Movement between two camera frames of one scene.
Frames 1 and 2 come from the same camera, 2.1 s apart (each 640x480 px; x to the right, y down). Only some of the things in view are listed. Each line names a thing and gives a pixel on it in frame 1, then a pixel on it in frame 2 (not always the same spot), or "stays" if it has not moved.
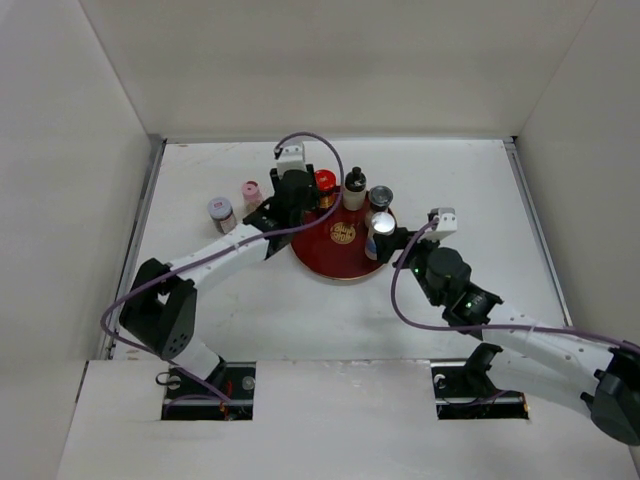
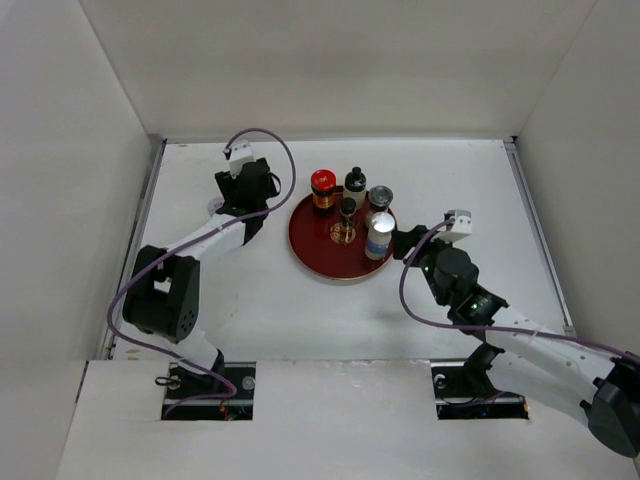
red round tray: (335, 248) stays
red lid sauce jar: (325, 182) stays
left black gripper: (312, 202) → (230, 185)
